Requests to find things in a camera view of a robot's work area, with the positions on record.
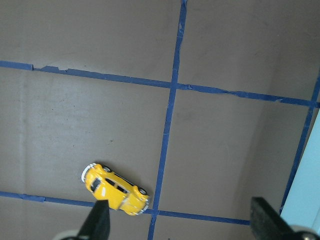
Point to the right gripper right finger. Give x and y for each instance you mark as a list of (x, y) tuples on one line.
[(267, 224)]

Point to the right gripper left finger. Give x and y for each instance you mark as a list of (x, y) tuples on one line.
[(97, 224)]

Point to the yellow beetle toy car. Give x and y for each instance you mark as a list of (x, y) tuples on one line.
[(105, 184)]

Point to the light blue plastic bin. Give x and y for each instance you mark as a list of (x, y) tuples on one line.
[(302, 206)]

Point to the brown paper table cover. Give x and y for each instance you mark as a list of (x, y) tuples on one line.
[(203, 103)]

